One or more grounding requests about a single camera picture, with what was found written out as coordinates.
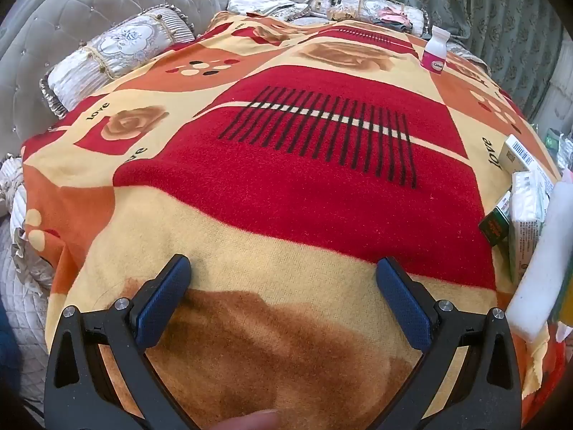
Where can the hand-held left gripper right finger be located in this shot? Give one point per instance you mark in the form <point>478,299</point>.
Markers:
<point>403,309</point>

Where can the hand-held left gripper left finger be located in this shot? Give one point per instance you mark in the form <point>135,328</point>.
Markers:
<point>163,307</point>

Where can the green cracker packet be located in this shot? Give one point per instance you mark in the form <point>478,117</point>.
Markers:
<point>494,228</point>

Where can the teal white tissue pack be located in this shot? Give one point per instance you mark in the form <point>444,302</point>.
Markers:
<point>526,215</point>

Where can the white medicine box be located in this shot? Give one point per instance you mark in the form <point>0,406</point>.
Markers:
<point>515,152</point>

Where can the person's left hand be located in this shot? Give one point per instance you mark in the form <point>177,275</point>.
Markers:
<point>250,421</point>

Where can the quilted white sofa cover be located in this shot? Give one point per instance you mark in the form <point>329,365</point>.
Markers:
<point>22,336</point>

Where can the red orange printed blanket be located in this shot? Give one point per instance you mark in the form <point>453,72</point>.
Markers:
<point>291,188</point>

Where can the silver frilled cushion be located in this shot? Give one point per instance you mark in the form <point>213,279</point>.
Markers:
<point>18,206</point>

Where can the white bottle pink label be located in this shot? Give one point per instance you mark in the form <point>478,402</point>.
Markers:
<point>434,49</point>

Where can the silver bolster cushion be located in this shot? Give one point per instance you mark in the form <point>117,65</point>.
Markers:
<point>112,49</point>

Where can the pink grey clothes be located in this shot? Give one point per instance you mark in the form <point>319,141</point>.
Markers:
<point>394,18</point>

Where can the green patterned curtain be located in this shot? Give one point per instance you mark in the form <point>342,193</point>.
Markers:
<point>492,18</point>

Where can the silver floral cushion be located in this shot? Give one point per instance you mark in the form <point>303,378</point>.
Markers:
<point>362,6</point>

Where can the grey tufted sofa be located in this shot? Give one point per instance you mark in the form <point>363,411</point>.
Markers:
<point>89,4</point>

